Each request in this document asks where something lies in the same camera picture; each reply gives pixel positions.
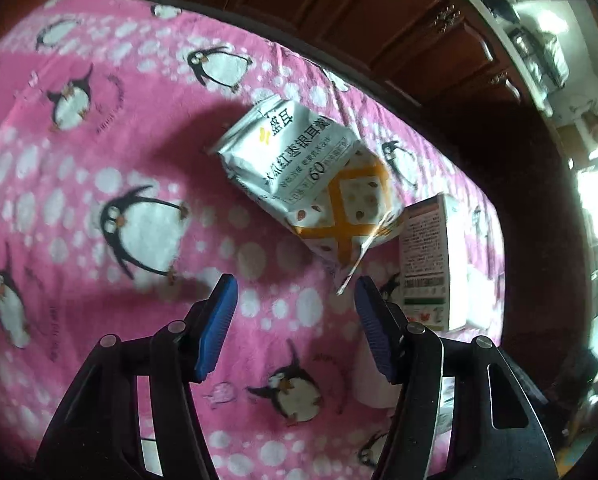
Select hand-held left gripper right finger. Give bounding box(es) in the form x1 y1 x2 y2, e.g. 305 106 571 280
354 275 560 480

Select pink penguin blanket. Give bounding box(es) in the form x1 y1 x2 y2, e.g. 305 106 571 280
0 0 507 480

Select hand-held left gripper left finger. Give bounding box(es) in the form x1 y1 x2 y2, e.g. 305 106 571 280
34 273 240 480

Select white snack bag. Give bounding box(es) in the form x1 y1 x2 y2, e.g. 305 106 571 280
204 94 404 297

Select black dish rack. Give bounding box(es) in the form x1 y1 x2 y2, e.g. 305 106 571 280
509 25 572 91

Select white packet with green print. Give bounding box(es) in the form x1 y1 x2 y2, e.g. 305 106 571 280
436 376 458 435

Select wooden lower cabinets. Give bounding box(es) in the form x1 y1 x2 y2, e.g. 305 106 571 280
149 0 544 111

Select wooden cutting board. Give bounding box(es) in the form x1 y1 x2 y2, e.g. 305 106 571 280
556 127 597 166

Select green and white box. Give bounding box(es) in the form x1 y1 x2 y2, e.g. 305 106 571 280
398 192 472 333

